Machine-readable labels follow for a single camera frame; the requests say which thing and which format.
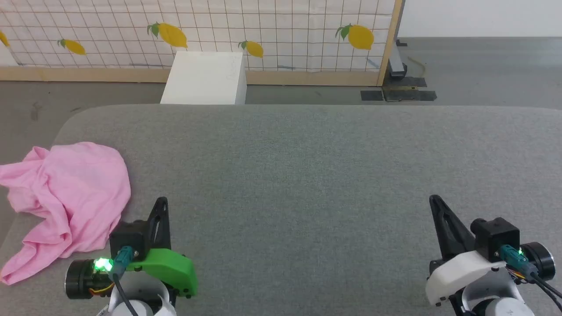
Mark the lemon print partition screen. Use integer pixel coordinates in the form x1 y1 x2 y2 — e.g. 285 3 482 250
0 0 405 86

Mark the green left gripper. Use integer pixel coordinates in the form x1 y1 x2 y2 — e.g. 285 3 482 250
127 197 198 299

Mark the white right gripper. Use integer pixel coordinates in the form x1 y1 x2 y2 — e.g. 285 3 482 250
425 194 506 307

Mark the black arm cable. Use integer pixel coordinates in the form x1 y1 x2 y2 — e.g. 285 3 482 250
110 246 141 316
501 245 562 310

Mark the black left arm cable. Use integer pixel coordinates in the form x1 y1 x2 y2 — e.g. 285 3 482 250
110 246 141 316

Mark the pink cloth garment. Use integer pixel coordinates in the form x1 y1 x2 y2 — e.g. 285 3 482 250
0 141 132 286

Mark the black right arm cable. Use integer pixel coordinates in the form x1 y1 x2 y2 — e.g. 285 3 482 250
501 245 562 310

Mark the grey metal partition foot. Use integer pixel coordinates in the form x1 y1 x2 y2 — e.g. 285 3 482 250
386 39 408 80

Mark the white box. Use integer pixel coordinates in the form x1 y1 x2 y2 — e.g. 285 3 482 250
160 51 248 105

